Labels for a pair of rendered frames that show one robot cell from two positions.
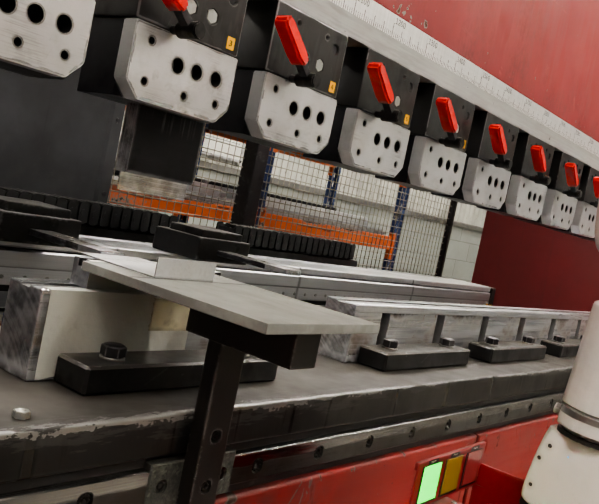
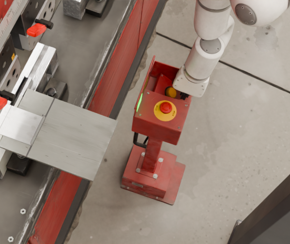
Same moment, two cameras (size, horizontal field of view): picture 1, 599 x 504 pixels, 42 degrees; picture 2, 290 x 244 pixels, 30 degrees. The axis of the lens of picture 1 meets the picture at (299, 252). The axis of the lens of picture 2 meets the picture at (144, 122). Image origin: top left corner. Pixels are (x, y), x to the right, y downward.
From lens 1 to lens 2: 1.26 m
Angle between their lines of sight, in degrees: 65
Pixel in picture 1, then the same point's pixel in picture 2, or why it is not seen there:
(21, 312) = not seen: outside the picture
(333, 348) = (72, 14)
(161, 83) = not seen: hidden behind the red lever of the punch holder
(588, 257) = not seen: outside the picture
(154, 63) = not seen: outside the picture
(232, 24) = (10, 53)
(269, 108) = (32, 41)
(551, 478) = (183, 85)
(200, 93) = (11, 83)
